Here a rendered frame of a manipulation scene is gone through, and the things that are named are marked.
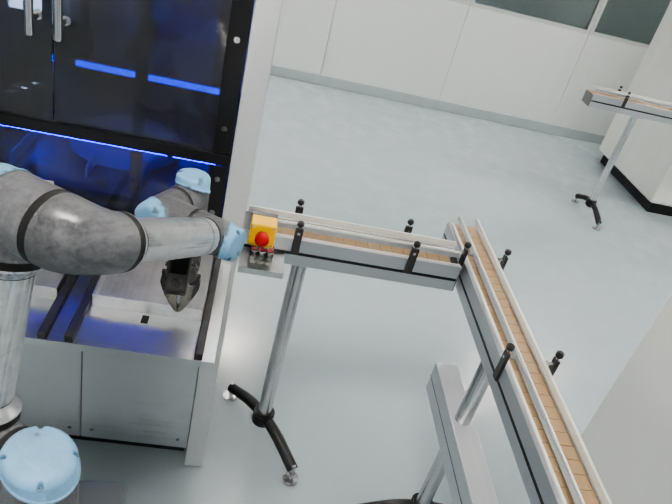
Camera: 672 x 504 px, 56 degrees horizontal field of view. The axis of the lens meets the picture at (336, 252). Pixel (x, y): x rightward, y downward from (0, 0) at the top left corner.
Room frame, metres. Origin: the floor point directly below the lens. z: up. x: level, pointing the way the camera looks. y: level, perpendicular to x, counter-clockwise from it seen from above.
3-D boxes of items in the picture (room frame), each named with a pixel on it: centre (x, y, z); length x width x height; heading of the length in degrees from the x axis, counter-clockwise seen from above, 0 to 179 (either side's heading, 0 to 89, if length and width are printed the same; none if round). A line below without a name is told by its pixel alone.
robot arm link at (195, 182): (1.20, 0.34, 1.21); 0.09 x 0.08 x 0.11; 164
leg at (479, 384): (1.45, -0.51, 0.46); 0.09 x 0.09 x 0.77; 11
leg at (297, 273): (1.66, 0.10, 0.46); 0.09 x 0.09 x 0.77; 11
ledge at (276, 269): (1.54, 0.21, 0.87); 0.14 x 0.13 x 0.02; 11
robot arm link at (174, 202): (1.10, 0.35, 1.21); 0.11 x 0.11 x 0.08; 74
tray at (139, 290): (1.33, 0.44, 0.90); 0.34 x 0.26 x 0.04; 11
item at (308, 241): (1.69, -0.04, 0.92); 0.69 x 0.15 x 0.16; 101
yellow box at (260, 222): (1.50, 0.21, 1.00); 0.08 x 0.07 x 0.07; 11
